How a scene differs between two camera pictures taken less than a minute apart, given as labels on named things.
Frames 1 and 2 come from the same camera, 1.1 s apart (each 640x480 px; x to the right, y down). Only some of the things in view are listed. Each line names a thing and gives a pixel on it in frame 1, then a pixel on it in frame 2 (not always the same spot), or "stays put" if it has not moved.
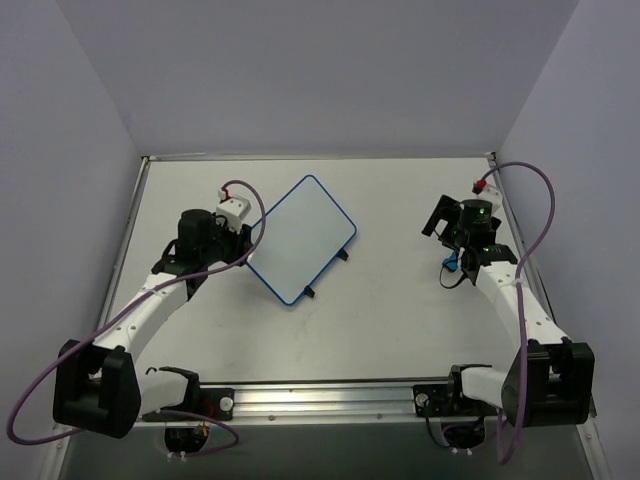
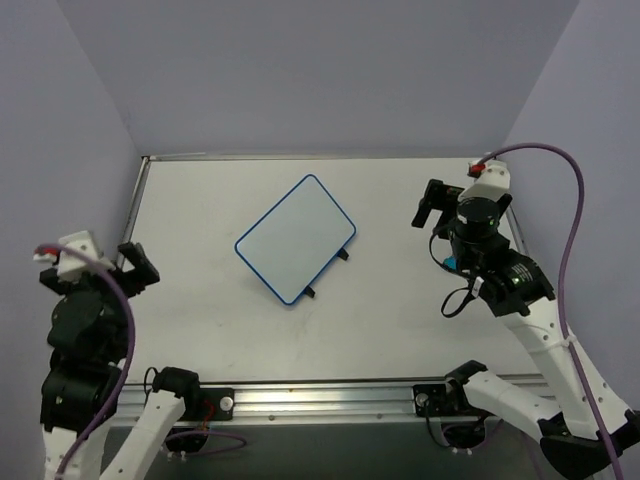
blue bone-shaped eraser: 451,263 stays put
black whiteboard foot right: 342,254 stays put
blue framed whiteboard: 299,238 stays put
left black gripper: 244,240 -> 133,272
